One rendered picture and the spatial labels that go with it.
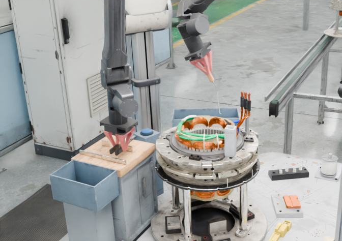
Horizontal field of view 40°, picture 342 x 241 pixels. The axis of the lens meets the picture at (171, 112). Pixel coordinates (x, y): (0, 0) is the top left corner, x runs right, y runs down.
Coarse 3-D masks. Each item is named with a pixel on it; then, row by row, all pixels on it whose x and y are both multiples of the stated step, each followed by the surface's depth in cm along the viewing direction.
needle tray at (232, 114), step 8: (176, 112) 184; (184, 112) 184; (192, 112) 184; (200, 112) 184; (208, 112) 183; (216, 112) 183; (224, 112) 183; (232, 112) 183; (176, 120) 174; (232, 120) 173
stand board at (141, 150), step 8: (112, 136) 163; (96, 144) 157; (128, 144) 156; (136, 144) 156; (144, 144) 155; (152, 144) 155; (96, 152) 152; (104, 152) 152; (128, 152) 151; (136, 152) 151; (144, 152) 150; (152, 152) 155; (80, 160) 147; (88, 160) 147; (96, 160) 147; (104, 160) 146; (128, 160) 146; (136, 160) 147; (112, 168) 141; (120, 168) 141; (128, 168) 143; (120, 176) 140
